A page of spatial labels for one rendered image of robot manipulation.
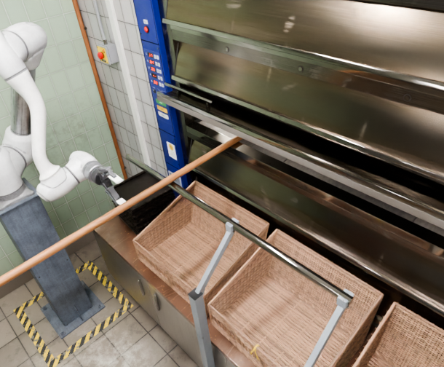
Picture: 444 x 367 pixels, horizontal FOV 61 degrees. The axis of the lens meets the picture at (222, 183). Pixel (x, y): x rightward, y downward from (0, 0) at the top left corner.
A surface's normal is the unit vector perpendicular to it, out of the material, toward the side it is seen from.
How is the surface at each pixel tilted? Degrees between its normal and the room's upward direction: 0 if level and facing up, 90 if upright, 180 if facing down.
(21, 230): 90
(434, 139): 70
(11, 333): 0
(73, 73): 90
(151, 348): 0
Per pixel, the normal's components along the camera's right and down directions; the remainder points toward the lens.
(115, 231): -0.07, -0.79
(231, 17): -0.70, 0.18
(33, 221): 0.70, 0.40
